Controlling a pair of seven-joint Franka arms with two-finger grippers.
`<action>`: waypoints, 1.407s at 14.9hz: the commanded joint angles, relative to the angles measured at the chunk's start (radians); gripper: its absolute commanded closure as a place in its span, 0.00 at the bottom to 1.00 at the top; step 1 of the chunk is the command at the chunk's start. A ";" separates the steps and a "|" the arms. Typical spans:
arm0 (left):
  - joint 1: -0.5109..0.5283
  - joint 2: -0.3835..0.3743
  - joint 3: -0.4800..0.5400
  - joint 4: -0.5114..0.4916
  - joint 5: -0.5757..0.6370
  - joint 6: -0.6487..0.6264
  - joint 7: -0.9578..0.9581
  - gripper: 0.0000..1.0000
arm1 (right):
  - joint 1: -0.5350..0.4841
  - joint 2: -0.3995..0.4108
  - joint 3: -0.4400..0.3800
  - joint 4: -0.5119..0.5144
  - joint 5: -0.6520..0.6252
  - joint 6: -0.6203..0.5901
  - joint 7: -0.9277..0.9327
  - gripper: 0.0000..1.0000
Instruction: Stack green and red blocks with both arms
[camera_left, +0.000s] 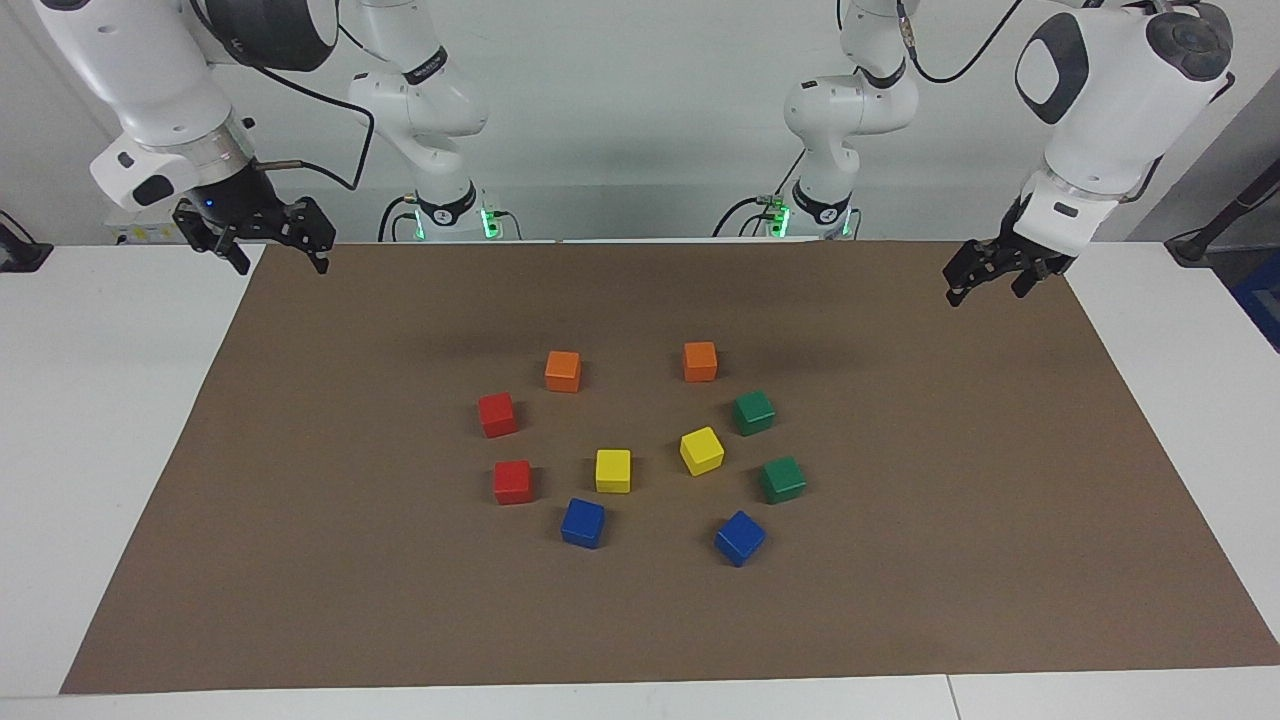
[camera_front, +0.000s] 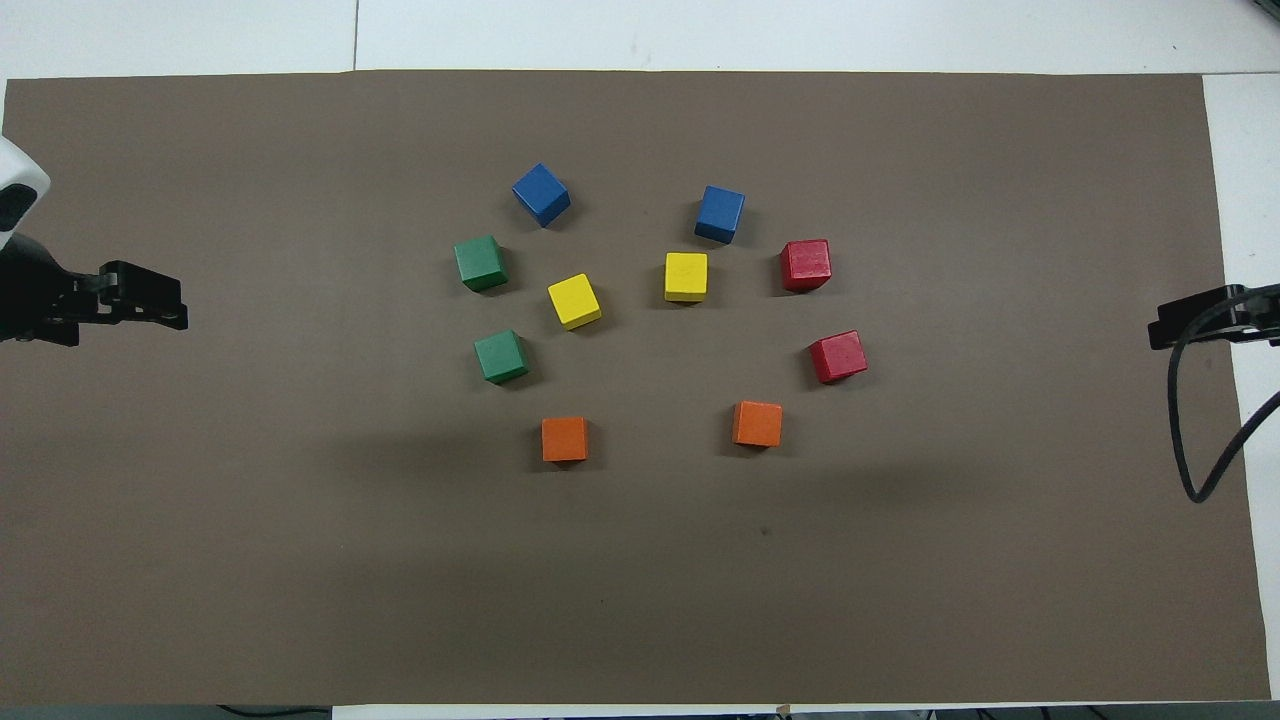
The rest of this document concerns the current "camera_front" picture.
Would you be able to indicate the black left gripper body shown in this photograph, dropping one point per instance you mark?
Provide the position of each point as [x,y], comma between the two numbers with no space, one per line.
[30,295]

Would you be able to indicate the orange wooden cube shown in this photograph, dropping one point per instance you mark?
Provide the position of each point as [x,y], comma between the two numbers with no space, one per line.
[757,423]
[565,438]

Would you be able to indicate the green wooden cube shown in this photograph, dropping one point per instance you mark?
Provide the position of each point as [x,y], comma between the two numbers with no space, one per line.
[481,262]
[501,356]

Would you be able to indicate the yellow wooden cube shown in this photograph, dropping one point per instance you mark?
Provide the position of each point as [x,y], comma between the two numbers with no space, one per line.
[574,300]
[686,276]

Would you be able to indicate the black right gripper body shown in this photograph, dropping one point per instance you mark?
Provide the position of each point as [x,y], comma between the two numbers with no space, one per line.
[1262,315]

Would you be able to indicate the brown paper table mat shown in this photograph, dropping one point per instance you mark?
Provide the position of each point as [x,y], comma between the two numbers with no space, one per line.
[640,580]

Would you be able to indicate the blue wooden cube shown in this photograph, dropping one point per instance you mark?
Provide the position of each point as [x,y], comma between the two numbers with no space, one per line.
[541,193]
[720,213]

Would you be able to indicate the red wooden cube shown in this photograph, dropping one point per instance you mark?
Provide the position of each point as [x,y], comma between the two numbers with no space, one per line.
[838,356]
[806,264]

